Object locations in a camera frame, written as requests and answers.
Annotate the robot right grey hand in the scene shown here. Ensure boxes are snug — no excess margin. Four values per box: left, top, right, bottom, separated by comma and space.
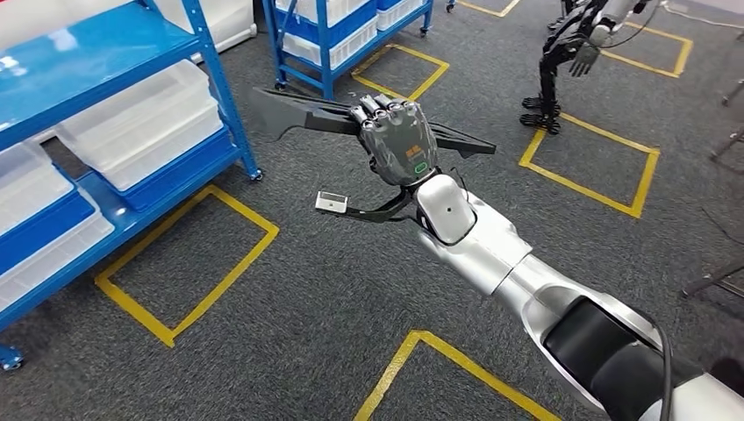
348, 92, 440, 189

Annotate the idle robot grey hand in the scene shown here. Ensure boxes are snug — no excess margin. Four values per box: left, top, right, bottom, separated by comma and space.
568, 43, 601, 78

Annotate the long black plastic part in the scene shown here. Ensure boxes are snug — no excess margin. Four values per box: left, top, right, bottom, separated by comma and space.
249, 87, 498, 159

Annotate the blue metal shelf rack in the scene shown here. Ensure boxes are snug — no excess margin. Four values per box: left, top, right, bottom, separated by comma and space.
0, 0, 264, 373
261, 0, 436, 101

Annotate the black silver humanoid robot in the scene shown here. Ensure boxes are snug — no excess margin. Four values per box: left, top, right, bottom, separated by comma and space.
519, 0, 661, 136

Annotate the translucent white storage bin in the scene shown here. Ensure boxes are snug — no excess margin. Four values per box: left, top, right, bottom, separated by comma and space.
0, 213, 116, 313
0, 140, 76, 237
54, 58, 225, 193
376, 0, 430, 32
283, 17, 380, 72
275, 0, 350, 28

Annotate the dark metal stand leg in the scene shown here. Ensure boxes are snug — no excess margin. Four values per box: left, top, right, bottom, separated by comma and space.
709, 123, 744, 162
681, 260, 744, 299

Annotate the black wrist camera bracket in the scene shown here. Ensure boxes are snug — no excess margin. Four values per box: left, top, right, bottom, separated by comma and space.
344, 189, 423, 225

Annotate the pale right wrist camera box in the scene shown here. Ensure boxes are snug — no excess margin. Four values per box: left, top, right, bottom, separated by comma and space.
314, 190, 350, 215

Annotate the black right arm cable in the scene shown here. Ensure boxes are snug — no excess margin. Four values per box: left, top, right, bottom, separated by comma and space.
632, 310, 676, 421

